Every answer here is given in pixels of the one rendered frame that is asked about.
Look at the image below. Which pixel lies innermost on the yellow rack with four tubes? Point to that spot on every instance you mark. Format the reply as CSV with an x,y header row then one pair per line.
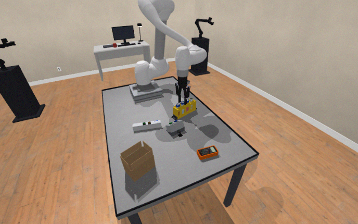
x,y
175,110

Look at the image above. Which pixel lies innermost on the brown cardboard box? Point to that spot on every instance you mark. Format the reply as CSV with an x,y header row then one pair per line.
x,y
138,160

